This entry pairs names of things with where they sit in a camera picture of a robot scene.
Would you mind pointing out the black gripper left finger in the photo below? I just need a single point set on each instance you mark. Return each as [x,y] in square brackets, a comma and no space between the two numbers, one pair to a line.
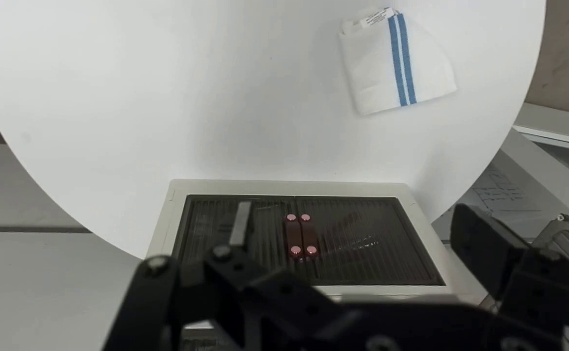
[240,225]

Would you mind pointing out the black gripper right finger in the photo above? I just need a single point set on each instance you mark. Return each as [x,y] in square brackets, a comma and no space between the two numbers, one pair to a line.
[486,246]

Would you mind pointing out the dark translucent cabinet door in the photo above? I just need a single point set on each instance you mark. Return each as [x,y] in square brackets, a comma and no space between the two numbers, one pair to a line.
[268,225]
[375,227]

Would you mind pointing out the white stacked storage cabinet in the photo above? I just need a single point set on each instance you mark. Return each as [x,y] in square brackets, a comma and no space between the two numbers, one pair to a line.
[297,188]

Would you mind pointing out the white towel with blue stripes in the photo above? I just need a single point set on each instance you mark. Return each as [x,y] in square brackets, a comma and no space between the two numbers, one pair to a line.
[375,71]

